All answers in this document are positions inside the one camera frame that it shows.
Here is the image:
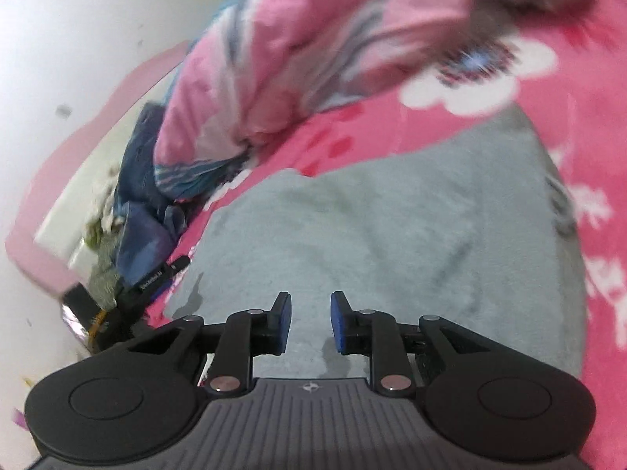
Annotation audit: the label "pink and white headboard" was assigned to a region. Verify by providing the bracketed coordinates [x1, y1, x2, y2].
[5, 42, 192, 299]

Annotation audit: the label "grey sweatpants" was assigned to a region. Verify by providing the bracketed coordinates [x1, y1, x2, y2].
[164, 108, 589, 387]

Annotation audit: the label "pink patterned quilt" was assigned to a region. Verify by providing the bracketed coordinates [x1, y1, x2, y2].
[154, 0, 608, 201]

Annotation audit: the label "pink floral blanket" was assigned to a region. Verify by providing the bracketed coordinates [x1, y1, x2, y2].
[147, 0, 627, 470]

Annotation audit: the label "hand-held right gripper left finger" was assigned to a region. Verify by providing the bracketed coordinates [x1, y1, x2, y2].
[125, 291, 293, 397]

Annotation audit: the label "green cloth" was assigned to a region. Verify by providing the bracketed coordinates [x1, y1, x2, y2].
[83, 225, 118, 304]

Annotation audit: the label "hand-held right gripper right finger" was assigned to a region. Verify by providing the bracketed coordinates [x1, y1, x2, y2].
[330, 291, 495, 397]

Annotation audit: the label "blue jeans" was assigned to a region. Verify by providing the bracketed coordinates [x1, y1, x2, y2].
[115, 103, 189, 287]

